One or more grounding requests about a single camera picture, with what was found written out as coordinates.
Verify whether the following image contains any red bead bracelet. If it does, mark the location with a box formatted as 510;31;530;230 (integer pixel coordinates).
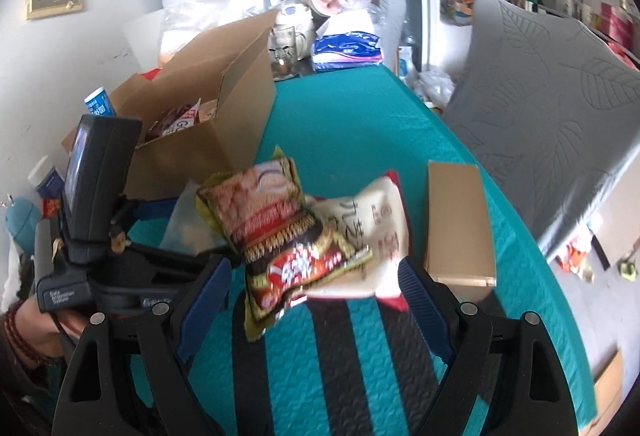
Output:
2;299;61;367

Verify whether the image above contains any patterned tote bag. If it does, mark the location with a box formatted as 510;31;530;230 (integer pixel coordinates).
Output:
439;0;481;27

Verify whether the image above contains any glass mug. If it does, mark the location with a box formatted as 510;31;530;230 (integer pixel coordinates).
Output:
270;24;308;80

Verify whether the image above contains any white lid bottle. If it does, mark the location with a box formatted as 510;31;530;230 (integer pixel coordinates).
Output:
27;155;66;202

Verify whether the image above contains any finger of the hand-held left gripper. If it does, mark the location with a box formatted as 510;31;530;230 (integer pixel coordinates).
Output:
130;241;241;282
122;197;178;223

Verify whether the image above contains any white blue appliance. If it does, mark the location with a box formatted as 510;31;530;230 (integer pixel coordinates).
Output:
277;0;316;34

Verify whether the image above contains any white red snack packet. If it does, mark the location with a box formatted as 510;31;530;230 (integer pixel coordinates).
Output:
300;170;413;312

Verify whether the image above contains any brown chocolate packet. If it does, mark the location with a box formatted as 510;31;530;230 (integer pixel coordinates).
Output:
145;106;181;139

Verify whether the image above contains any grey ribbed cushion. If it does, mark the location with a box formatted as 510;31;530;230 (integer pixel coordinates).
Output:
375;0;408;62

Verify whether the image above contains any person's left forearm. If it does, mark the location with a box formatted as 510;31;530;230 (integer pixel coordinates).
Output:
0;331;56;436

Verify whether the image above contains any pink gift box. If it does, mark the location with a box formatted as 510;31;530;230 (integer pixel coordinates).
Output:
600;1;636;52

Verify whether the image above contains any blue tissue pack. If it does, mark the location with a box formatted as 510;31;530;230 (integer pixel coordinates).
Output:
312;31;383;72

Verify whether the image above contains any clear zip bag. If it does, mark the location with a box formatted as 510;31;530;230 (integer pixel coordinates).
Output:
157;0;226;67

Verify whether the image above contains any person's left hand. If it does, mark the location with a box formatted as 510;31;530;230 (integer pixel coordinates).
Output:
20;300;90;359

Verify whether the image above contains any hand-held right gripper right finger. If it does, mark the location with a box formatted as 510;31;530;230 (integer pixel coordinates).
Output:
397;256;583;436

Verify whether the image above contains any cardboard box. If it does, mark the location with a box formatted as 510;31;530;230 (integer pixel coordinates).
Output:
61;9;281;202

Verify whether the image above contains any blue tube canister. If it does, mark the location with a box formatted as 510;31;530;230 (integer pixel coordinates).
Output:
84;86;117;117

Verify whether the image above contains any light blue round device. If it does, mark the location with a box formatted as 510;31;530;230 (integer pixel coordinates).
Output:
6;199;43;257

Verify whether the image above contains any translucent plastic packet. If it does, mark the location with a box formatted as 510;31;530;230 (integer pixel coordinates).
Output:
160;181;236;257

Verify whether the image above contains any small tan box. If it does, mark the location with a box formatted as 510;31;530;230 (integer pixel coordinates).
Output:
424;160;497;302

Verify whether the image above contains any white plastic bag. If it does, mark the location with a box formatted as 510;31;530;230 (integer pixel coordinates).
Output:
320;9;378;42

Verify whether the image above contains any red green noodle packet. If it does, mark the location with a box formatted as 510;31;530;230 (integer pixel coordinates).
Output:
196;146;375;342

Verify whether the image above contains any grey leaf-pattern chair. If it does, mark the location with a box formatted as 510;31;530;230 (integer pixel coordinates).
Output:
442;0;640;262

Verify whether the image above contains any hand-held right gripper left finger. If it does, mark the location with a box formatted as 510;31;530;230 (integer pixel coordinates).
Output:
50;256;236;436

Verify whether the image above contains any crumpled clear plastic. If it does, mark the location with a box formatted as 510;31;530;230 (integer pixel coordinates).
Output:
420;69;456;107

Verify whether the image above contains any teal bubble mat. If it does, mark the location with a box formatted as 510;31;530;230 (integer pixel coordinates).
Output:
127;64;598;436

